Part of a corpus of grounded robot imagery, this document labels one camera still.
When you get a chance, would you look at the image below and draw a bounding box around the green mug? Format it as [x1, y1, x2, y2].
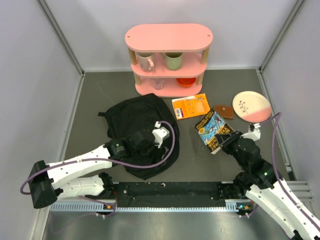
[160, 52, 183, 71]

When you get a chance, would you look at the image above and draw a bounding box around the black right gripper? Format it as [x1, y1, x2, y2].
[214, 129, 248, 170]

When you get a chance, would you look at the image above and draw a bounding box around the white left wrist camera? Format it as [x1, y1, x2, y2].
[152, 121, 170, 149]

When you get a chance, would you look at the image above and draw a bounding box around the pink mug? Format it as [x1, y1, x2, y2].
[137, 52, 155, 73]

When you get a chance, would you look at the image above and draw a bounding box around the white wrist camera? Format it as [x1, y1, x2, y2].
[152, 121, 170, 149]
[241, 123, 261, 142]

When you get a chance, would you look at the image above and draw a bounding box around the black yellow treehouse book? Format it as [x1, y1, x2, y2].
[194, 108, 234, 155]

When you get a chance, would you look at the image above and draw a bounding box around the clear drinking glass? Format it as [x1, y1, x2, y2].
[152, 78, 165, 90]

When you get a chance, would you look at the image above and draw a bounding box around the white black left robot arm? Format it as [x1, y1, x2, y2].
[27, 128, 170, 209]

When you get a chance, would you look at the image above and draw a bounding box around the pink wooden shelf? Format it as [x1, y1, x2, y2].
[124, 23, 214, 98]

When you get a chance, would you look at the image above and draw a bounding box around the orange paperback book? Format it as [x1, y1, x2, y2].
[171, 93, 211, 120]

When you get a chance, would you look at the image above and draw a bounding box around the brown leather wallet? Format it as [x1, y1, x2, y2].
[214, 104, 234, 119]

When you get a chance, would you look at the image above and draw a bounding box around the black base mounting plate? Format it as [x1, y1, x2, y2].
[114, 181, 245, 208]

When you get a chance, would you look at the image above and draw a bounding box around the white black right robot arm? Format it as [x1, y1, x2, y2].
[216, 131, 320, 240]

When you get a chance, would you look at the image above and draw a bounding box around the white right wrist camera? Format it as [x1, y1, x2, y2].
[241, 123, 261, 142]

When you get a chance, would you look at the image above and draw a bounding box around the orange plastic bowl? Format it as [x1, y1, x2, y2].
[176, 77, 197, 88]

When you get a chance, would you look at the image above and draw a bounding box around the pink and cream plate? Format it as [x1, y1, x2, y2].
[232, 91, 272, 123]

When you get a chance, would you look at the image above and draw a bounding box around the black student backpack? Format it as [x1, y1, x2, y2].
[98, 93, 180, 180]

